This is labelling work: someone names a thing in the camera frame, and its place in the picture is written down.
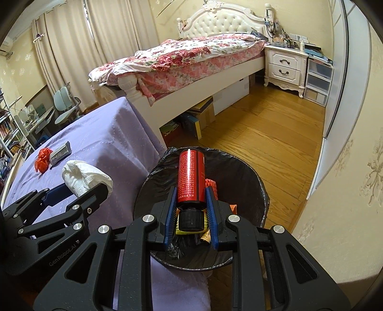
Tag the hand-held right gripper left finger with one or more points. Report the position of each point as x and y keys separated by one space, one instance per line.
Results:
x=171 y=215

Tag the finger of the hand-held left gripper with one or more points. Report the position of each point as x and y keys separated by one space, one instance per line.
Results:
x=80 y=213
x=56 y=193

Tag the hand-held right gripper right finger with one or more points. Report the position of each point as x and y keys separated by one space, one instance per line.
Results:
x=211 y=215

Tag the brown cardboard tube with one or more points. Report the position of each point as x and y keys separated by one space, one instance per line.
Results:
x=205 y=237

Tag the orange plastic wrapper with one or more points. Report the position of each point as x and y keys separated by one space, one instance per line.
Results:
x=233 y=208

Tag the red foam fruit net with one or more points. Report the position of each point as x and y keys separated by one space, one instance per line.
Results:
x=211 y=183

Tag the white tissue wad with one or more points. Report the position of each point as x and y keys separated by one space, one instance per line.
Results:
x=86 y=176

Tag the red can with black cap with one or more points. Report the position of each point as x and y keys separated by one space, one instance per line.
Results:
x=191 y=176

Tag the trash bin with black bag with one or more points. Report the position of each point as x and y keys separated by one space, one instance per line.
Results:
x=245 y=185

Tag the red plastic bag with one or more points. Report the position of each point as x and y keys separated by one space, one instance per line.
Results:
x=43 y=161

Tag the grey packet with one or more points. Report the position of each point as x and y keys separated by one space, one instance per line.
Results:
x=61 y=154

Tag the purple tablecloth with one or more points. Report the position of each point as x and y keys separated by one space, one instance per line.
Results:
x=104 y=143

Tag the study desk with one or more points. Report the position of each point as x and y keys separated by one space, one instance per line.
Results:
x=42 y=118

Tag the white bookshelf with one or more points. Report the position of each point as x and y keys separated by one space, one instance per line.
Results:
x=9 y=131

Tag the light blue desk chair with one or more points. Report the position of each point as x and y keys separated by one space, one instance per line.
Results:
x=62 y=98

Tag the cardboard box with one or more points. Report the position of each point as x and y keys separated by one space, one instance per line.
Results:
x=205 y=115

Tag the white storage box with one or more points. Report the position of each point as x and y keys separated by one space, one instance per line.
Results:
x=232 y=92

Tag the white air conditioner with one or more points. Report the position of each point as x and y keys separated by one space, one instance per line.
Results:
x=6 y=47

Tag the floral quilt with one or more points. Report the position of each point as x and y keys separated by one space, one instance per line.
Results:
x=185 y=53

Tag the white nightstand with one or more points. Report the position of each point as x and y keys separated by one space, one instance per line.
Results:
x=284 y=64

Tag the beige curtains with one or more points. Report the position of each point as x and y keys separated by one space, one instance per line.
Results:
x=113 y=30

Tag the plastic drawer unit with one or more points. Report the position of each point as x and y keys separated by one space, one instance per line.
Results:
x=318 y=74

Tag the white wardrobe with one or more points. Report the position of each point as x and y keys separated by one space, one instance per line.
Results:
x=344 y=89

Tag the white bed with tufted headboard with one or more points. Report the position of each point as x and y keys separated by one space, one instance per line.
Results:
x=221 y=21

